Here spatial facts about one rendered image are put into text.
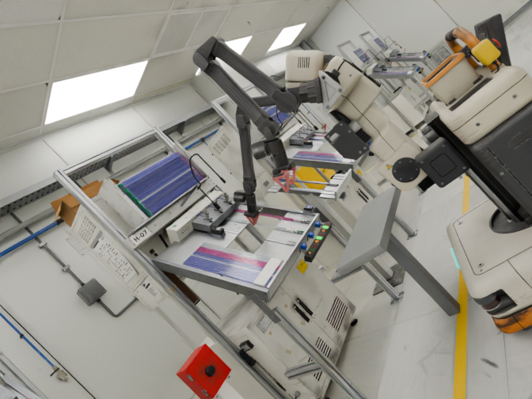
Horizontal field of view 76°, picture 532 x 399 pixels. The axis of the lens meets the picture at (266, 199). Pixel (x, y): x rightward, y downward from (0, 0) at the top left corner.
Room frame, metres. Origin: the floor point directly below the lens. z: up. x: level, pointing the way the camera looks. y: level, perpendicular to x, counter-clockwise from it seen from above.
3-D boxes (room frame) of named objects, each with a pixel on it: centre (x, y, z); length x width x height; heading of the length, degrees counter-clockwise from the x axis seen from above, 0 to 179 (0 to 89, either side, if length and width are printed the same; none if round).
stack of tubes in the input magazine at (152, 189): (2.18, 0.41, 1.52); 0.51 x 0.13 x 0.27; 139
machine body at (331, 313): (2.21, 0.54, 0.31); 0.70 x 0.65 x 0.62; 139
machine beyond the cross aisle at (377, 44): (7.07, -3.70, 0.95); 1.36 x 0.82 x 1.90; 49
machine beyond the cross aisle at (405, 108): (5.99, -2.74, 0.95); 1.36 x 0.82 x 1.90; 49
